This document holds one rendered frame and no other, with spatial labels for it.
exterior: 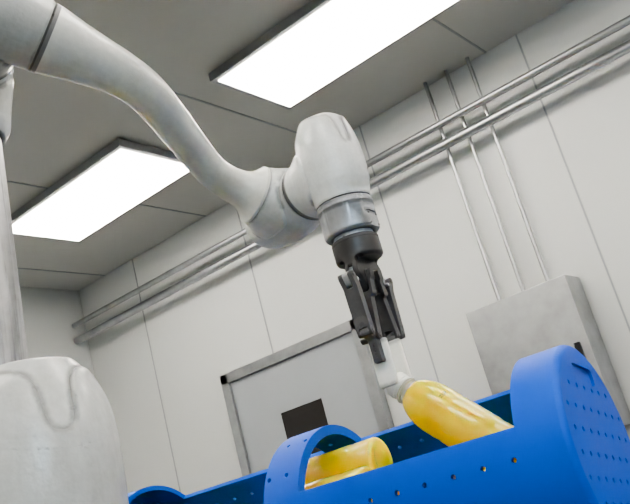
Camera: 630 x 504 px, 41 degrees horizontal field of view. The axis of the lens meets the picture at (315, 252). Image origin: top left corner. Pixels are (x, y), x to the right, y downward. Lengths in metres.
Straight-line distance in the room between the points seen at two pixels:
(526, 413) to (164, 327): 5.55
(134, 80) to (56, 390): 0.49
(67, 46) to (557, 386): 0.78
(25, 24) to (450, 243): 4.09
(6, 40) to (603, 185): 3.91
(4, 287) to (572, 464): 0.75
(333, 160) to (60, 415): 0.60
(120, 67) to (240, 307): 4.84
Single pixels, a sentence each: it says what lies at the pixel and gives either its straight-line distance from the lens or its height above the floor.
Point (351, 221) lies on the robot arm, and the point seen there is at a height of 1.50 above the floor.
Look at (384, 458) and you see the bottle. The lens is 1.36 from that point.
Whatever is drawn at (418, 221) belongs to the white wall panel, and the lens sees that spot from 5.19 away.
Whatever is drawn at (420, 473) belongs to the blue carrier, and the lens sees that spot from 1.15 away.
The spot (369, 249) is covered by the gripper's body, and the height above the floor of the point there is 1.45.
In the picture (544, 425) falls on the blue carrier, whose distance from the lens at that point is 1.08.
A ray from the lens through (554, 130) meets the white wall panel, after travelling 4.91.
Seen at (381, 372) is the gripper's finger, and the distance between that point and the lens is 1.24.
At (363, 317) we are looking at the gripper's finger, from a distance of 1.22.
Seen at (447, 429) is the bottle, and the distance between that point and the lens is 1.19.
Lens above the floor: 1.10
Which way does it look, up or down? 17 degrees up
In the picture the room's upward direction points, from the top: 16 degrees counter-clockwise
